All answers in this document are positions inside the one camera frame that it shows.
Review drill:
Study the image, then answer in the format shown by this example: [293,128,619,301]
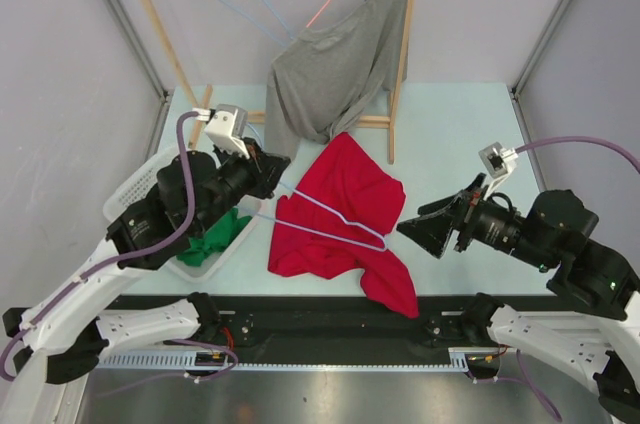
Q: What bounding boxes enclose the red t shirt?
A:
[267,133,419,319]

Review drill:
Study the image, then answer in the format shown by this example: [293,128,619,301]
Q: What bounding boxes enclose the white plastic basket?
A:
[103,144,265,283]

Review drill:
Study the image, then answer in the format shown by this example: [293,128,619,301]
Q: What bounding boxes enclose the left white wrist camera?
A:
[196,104,250,159]

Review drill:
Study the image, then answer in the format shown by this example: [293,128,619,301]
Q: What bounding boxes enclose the white cable duct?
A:
[98,348,481,373]

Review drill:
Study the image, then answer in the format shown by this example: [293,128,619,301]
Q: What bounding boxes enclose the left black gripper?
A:
[191,136,290,234]

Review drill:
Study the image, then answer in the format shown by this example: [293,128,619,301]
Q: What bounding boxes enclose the wooden clothes rack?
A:
[113,0,424,165]

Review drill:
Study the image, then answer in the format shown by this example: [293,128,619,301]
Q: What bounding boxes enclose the grey t shirt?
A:
[264,0,407,159]

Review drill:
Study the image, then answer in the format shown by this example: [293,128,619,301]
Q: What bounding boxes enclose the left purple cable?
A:
[0,111,239,383]

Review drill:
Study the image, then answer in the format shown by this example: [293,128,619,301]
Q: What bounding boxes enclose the purple cable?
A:
[0,111,239,383]
[514,137,640,420]

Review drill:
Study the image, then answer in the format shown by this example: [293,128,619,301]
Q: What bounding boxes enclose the green t shirt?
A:
[176,208,252,267]

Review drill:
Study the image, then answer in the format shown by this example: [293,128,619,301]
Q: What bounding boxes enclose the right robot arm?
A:
[396,174,639,423]

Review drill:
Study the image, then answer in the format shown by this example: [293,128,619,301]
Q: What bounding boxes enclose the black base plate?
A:
[9,293,566,366]

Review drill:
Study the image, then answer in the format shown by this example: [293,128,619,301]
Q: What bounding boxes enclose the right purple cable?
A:
[514,137,640,420]

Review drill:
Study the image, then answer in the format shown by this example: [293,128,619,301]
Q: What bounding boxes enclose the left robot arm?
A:
[1,140,291,384]

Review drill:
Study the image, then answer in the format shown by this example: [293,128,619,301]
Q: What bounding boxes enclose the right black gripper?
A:
[393,171,553,268]

